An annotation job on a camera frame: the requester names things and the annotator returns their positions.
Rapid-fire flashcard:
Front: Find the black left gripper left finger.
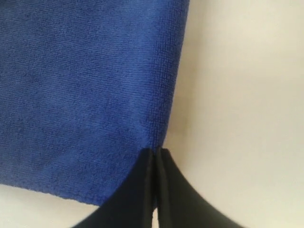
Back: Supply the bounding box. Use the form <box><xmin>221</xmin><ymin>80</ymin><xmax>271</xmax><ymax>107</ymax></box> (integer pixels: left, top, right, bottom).
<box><xmin>75</xmin><ymin>149</ymin><xmax>155</xmax><ymax>228</ymax></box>

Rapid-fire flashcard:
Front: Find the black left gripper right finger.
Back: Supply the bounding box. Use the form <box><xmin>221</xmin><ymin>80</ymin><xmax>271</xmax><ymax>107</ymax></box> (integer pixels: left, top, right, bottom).
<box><xmin>155</xmin><ymin>148</ymin><xmax>242</xmax><ymax>228</ymax></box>

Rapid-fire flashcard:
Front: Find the blue cloth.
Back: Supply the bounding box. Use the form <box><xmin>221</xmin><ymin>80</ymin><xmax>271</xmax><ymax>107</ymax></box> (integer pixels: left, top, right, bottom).
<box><xmin>0</xmin><ymin>0</ymin><xmax>189</xmax><ymax>205</ymax></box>

